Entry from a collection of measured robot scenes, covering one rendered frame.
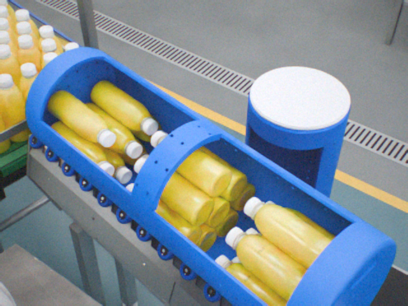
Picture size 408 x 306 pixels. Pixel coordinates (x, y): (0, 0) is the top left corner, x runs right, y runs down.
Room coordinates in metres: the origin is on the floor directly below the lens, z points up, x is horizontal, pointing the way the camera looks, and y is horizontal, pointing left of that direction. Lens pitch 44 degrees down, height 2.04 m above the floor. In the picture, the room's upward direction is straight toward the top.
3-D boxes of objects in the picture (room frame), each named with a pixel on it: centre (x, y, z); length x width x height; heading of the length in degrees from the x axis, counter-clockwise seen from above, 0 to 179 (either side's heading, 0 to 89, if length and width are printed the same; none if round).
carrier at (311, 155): (1.27, -0.28, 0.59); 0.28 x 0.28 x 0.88
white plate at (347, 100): (1.27, -0.28, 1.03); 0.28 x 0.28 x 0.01
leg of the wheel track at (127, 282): (1.24, 0.28, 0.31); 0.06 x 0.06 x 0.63; 45
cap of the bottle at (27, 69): (1.31, 0.47, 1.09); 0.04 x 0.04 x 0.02
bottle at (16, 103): (1.26, 0.53, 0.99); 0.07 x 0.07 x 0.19
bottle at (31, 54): (1.45, 0.51, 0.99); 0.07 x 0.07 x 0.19
